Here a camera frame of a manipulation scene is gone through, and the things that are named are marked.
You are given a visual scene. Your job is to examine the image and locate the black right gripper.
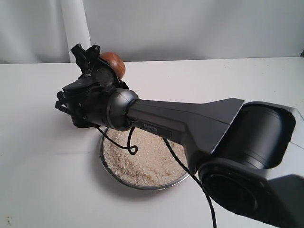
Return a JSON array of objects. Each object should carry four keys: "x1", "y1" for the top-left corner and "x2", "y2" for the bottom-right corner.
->
[{"x1": 70, "y1": 44, "x2": 129, "y2": 89}]

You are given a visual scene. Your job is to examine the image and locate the brown wooden cup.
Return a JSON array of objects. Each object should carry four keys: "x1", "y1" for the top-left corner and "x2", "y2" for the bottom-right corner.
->
[{"x1": 100, "y1": 52, "x2": 125, "y2": 79}]

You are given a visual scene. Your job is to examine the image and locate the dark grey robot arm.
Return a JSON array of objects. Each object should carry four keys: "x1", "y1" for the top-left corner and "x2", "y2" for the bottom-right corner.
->
[{"x1": 55, "y1": 44, "x2": 304, "y2": 228}]

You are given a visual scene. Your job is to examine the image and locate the rice in metal tray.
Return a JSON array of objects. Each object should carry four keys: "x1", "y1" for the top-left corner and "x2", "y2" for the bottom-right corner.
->
[{"x1": 103, "y1": 129, "x2": 188, "y2": 187}]

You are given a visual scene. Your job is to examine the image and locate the white backdrop curtain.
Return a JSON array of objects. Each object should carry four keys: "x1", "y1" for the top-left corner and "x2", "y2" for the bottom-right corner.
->
[{"x1": 0, "y1": 0, "x2": 304, "y2": 64}]

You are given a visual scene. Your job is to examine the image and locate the round metal tray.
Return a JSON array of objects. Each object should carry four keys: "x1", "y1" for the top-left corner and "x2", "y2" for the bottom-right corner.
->
[{"x1": 99, "y1": 128, "x2": 190, "y2": 190}]

